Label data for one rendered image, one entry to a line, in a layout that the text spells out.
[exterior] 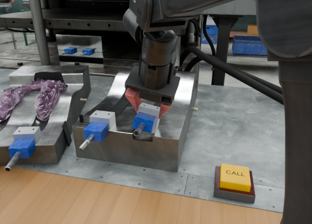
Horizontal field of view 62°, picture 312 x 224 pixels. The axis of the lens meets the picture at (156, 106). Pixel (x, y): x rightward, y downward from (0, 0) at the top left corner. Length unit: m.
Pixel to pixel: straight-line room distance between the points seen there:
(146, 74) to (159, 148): 0.19
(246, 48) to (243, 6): 2.95
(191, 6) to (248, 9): 1.01
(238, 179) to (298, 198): 0.29
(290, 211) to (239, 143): 0.47
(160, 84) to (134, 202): 0.24
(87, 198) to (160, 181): 0.16
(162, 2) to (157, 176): 0.38
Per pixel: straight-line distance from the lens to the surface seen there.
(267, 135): 0.83
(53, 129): 0.73
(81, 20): 1.49
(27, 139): 0.68
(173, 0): 0.38
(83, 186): 0.61
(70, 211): 0.57
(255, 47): 4.30
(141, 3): 0.42
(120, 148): 0.63
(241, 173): 0.59
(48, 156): 0.69
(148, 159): 0.62
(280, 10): 0.23
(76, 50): 1.53
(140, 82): 0.51
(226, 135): 0.79
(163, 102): 0.51
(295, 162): 0.28
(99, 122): 0.62
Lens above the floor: 1.19
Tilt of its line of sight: 25 degrees down
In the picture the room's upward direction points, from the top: straight up
